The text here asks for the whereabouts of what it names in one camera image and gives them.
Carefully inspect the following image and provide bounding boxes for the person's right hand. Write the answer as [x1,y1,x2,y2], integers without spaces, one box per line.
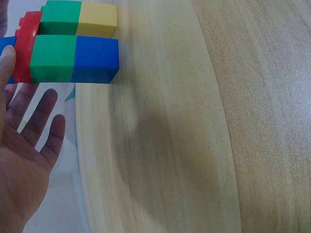
[0,0,9,39]

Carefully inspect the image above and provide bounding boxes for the person's left hand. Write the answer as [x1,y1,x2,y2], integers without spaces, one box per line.
[0,44,66,233]

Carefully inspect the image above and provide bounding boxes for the yellow toy block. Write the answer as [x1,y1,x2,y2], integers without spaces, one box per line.
[76,1,118,38]

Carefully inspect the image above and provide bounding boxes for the blue toy block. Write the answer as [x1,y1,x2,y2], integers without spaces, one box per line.
[0,36,17,84]
[70,35,120,84]

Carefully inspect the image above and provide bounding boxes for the red long toy block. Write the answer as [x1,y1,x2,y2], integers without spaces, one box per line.
[13,11,43,84]

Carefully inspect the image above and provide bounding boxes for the green toy block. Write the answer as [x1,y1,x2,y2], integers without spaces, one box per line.
[40,0,82,36]
[30,34,77,83]

